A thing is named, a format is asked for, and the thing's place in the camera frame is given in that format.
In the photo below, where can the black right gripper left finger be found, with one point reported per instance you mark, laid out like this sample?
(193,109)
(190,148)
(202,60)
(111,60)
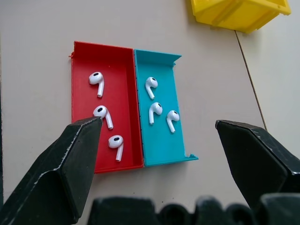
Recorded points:
(58,178)

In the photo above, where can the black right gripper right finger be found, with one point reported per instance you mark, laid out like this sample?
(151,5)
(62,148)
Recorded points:
(253,159)

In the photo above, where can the white earbud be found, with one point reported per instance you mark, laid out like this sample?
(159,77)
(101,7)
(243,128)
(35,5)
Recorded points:
(116,141)
(95,78)
(151,82)
(106,114)
(155,108)
(173,116)

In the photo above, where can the yellow plastic bin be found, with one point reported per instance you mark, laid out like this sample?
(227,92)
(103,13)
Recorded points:
(234,14)

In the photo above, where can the teal plastic tray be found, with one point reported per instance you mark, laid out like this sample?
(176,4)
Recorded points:
(161,145)

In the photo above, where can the red plastic tray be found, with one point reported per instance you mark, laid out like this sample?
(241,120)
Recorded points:
(124,93)

